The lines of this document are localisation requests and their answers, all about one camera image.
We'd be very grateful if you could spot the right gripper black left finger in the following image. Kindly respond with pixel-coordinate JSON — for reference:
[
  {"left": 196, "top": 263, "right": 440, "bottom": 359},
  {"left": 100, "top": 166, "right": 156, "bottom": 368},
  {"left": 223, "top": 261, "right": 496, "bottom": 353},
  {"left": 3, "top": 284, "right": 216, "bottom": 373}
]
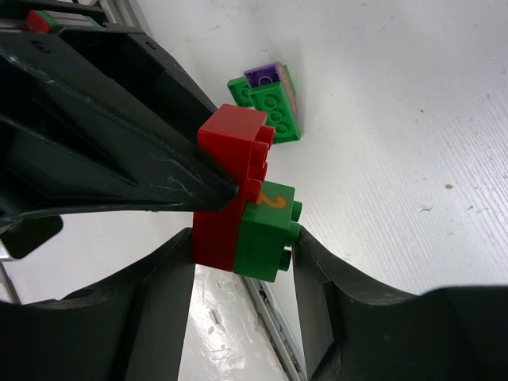
[{"left": 1, "top": 229, "right": 194, "bottom": 380}]

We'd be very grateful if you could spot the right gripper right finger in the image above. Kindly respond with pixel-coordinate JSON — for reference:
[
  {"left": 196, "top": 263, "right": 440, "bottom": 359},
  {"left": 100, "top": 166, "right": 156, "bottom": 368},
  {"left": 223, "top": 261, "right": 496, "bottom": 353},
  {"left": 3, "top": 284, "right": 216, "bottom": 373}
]
[{"left": 294, "top": 230, "right": 507, "bottom": 380}]

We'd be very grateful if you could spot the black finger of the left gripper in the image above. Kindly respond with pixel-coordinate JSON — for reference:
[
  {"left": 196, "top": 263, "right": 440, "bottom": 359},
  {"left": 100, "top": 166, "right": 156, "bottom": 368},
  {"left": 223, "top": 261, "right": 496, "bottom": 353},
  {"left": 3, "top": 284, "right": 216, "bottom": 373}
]
[{"left": 1, "top": 28, "right": 239, "bottom": 222}]

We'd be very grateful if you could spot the red green lego stack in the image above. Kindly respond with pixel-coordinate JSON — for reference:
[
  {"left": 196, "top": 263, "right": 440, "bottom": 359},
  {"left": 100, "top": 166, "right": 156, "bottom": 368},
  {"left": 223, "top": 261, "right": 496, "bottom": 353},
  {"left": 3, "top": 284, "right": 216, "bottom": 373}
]
[{"left": 192, "top": 104, "right": 302, "bottom": 283}]

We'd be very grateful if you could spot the green purple lego plate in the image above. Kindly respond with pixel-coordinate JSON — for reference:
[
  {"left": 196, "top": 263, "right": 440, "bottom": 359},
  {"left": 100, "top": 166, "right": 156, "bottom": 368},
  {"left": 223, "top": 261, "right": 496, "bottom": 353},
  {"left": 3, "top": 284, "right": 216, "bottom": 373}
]
[{"left": 227, "top": 61, "right": 301, "bottom": 144}]

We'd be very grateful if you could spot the aluminium rail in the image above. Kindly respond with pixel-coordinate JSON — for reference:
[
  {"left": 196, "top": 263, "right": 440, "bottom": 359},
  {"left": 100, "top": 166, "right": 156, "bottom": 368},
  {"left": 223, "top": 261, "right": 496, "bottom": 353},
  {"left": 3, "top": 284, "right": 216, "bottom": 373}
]
[{"left": 241, "top": 276, "right": 307, "bottom": 380}]

